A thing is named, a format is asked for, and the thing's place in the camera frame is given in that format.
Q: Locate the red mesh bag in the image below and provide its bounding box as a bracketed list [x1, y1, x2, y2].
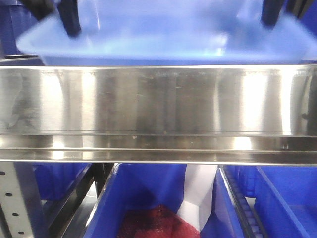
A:
[116, 205, 200, 238]

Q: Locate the blue bin lower left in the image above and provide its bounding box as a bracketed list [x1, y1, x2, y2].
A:
[32, 162, 90, 201]

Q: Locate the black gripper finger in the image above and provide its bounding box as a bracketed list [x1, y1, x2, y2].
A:
[57, 0, 81, 37]
[261, 0, 284, 26]

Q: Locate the blue bin right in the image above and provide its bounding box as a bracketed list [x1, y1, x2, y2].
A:
[225, 166, 317, 238]

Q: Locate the blue plastic tray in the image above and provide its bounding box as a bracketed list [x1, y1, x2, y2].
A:
[16, 0, 317, 66]

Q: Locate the stainless steel shelf rail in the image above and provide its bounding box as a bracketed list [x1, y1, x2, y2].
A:
[0, 65, 317, 166]

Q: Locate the perforated metal shelf post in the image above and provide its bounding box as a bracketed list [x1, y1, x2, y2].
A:
[0, 162, 49, 238]

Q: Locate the blue bin with red mesh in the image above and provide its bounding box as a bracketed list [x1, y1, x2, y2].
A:
[84, 164, 244, 238]

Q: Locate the roller conveyor track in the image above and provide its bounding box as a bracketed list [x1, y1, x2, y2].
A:
[219, 166, 267, 238]

